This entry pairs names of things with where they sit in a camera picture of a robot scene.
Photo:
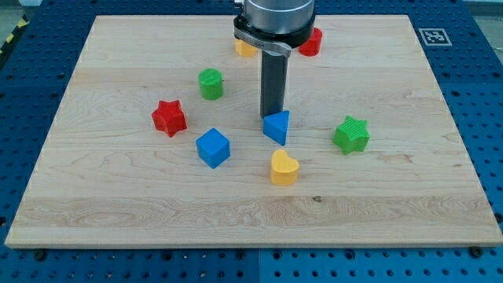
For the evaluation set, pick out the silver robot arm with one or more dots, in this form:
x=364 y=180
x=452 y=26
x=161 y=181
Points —
x=274 y=26

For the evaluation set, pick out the green cylinder block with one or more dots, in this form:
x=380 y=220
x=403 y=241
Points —
x=210 y=80

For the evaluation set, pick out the blue triangle block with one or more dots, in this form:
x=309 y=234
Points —
x=275 y=126

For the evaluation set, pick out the wooden board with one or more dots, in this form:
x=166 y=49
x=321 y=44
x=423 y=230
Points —
x=107 y=178

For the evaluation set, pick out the red cylinder block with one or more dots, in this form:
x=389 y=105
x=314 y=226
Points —
x=313 y=45

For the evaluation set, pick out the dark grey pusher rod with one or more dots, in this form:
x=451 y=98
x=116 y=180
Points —
x=274 y=67

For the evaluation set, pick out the yellow heart block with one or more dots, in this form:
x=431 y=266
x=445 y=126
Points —
x=283 y=169

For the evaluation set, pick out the white fiducial marker tag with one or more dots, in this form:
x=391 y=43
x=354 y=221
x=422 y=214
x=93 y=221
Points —
x=435 y=37

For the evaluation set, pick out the green star block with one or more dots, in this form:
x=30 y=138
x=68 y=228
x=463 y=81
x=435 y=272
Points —
x=351 y=135

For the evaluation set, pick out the blue cube block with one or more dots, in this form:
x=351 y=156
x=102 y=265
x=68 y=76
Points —
x=213 y=148

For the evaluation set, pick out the yellow block behind arm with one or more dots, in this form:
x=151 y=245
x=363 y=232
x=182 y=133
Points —
x=245 y=50

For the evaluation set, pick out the red star block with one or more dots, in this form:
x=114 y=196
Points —
x=169 y=117

